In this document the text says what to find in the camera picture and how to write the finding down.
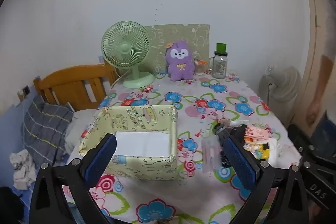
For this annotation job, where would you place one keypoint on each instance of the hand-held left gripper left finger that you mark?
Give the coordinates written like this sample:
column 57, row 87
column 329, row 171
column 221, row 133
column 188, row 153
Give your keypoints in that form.
column 101, row 158

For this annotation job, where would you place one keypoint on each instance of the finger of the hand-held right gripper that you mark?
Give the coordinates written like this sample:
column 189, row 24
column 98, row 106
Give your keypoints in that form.
column 302, row 137

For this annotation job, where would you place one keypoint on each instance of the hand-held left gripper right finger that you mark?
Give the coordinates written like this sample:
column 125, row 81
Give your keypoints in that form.
column 240, row 163

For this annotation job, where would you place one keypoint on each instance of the yellow packet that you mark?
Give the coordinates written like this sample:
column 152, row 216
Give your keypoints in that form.
column 260, row 153

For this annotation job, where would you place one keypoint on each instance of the white tissue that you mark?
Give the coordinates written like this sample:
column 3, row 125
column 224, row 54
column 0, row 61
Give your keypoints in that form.
column 274, row 153

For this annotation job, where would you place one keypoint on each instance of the clear plastic pack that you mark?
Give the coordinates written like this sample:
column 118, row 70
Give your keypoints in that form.
column 210, row 153

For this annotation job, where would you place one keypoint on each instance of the pink packet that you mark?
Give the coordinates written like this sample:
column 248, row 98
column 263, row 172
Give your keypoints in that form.
column 258, row 132

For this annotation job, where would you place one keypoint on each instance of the yellow cartoon storage box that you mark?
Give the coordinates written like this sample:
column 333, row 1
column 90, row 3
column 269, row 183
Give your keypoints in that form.
column 147, row 169

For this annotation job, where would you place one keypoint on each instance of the white bedding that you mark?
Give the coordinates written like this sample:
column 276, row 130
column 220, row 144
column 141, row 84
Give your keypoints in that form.
column 76, row 129

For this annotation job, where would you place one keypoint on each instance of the white standing fan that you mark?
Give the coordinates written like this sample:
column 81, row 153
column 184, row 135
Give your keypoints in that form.
column 283, row 87

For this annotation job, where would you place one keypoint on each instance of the grey plaid pillow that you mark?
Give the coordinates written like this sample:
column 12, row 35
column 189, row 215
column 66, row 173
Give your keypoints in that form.
column 44, row 124

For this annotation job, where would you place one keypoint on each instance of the white crumpled cloth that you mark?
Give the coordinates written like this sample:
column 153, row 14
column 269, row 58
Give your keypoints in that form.
column 23, row 169

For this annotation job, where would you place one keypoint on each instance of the floral tablecloth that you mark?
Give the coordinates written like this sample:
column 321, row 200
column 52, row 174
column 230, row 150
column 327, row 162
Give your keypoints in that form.
column 183, row 108

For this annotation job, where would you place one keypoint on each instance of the glass jar with green lid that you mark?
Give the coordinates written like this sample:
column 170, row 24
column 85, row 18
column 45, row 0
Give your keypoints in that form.
column 219, row 66

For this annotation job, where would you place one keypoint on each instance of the dark cloth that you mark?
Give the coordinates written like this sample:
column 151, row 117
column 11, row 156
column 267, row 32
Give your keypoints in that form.
column 10, row 203

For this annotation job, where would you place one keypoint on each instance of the cotton swab container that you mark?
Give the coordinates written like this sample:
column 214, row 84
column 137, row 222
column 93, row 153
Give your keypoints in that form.
column 200, row 69

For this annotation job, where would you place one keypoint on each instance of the beige door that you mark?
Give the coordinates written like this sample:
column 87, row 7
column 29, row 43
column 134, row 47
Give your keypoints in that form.
column 315, row 29

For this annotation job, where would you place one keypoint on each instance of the green desk fan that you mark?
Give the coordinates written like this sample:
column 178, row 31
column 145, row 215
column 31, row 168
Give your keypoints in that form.
column 123, row 48

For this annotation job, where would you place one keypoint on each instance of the purple plush toy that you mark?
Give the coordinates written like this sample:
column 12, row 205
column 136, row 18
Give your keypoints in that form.
column 179, row 66

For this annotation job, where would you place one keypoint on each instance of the green cartoon print board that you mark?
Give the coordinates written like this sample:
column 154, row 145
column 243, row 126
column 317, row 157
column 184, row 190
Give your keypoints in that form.
column 189, row 35

